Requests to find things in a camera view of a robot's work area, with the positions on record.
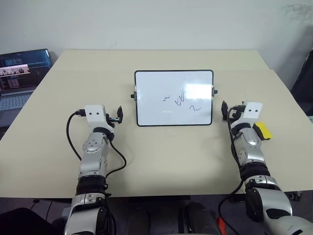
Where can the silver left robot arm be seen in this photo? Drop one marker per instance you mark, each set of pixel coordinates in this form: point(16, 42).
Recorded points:
point(94, 156)

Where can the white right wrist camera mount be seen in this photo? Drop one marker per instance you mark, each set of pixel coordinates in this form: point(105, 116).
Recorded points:
point(253, 111)

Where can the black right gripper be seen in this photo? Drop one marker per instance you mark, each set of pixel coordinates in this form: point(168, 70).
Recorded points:
point(237, 112)

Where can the black caster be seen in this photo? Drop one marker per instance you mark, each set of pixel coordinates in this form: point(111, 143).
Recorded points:
point(294, 195)

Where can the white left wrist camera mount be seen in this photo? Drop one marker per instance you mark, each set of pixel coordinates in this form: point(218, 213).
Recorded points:
point(94, 115)

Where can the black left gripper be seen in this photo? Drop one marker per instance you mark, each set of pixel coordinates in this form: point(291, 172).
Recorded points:
point(111, 119)

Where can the open laptop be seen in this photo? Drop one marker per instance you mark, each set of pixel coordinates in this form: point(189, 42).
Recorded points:
point(22, 71)

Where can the yellow eraser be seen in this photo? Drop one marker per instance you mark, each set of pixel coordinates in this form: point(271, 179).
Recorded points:
point(265, 132)

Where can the dark rounded shape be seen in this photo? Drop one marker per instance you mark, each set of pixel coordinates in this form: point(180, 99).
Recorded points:
point(200, 218)

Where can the black-framed whiteboard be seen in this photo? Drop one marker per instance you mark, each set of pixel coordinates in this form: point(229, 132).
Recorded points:
point(159, 85)

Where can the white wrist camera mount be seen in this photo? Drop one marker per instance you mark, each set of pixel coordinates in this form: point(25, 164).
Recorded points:
point(253, 111)
point(94, 115)

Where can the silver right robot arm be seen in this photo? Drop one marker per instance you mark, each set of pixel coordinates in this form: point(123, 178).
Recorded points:
point(252, 151)

